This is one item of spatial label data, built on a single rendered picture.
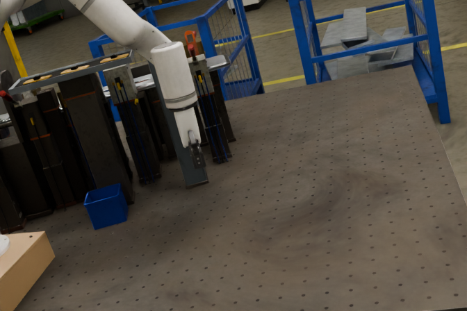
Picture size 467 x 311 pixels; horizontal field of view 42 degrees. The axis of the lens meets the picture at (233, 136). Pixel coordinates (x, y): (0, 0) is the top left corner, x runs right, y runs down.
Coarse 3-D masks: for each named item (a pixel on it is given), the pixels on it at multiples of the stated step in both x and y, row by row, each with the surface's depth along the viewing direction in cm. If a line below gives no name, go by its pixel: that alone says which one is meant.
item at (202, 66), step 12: (204, 60) 198; (192, 72) 199; (204, 72) 199; (204, 84) 200; (204, 96) 201; (204, 108) 204; (216, 108) 205; (204, 120) 206; (216, 120) 206; (216, 132) 207; (216, 144) 208; (228, 144) 209; (216, 156) 210; (228, 156) 210
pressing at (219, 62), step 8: (216, 56) 226; (224, 56) 224; (208, 64) 217; (216, 64) 214; (224, 64) 211; (136, 80) 223; (144, 80) 221; (152, 80) 216; (104, 88) 223; (144, 88) 211; (0, 120) 217; (8, 120) 214
